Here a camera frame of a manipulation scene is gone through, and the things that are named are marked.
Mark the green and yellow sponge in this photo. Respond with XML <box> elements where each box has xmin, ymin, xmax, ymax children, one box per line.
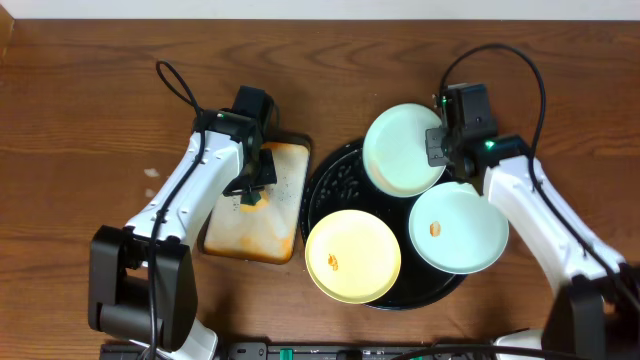
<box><xmin>239</xmin><ymin>190</ymin><xmax>269</xmax><ymax>213</ymax></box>

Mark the mint green plate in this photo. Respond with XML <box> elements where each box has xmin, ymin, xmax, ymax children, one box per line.
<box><xmin>408</xmin><ymin>182</ymin><xmax>509</xmax><ymax>275</ymax></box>
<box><xmin>362</xmin><ymin>103</ymin><xmax>445</xmax><ymax>198</ymax></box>

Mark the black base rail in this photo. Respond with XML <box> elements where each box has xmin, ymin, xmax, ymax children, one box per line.
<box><xmin>99</xmin><ymin>339</ymin><xmax>546</xmax><ymax>360</ymax></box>

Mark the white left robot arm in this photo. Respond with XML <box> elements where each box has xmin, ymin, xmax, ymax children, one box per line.
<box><xmin>88</xmin><ymin>109</ymin><xmax>276</xmax><ymax>359</ymax></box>

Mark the round black tray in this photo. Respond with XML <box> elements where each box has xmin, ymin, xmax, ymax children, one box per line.
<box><xmin>299</xmin><ymin>139</ymin><xmax>465</xmax><ymax>310</ymax></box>

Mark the rectangular soapy baking tray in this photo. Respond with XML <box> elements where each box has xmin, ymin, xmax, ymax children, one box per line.
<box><xmin>199</xmin><ymin>133</ymin><xmax>312</xmax><ymax>265</ymax></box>

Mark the pale yellow plate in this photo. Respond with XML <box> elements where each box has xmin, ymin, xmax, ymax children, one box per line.
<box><xmin>305</xmin><ymin>210</ymin><xmax>402</xmax><ymax>304</ymax></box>

